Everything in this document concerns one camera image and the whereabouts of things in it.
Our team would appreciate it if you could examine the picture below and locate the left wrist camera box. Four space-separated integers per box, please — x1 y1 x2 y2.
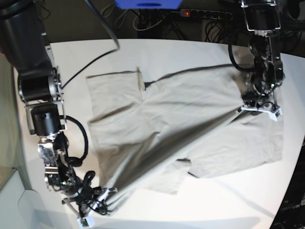
268 107 283 122

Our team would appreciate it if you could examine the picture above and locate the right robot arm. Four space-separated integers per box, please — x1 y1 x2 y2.
0 0 114 220

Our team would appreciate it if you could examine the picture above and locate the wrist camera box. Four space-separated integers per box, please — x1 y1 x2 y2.
268 107 283 122
77 215 95 229

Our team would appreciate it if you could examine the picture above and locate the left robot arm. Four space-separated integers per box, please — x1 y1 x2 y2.
228 0 285 120

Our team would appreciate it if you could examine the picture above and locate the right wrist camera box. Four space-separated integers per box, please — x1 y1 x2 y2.
77 215 95 229

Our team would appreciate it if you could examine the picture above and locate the grey t-shirt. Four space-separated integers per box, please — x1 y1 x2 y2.
86 67 284 214

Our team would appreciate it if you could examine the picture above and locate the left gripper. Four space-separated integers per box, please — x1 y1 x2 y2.
238 92 279 114

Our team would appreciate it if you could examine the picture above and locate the blue box overhead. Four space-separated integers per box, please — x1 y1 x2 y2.
115 0 182 10

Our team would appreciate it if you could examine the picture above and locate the black power strip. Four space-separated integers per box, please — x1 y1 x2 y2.
179 9 233 21

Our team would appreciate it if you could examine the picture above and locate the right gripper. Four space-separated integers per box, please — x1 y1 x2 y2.
61 186 117 217

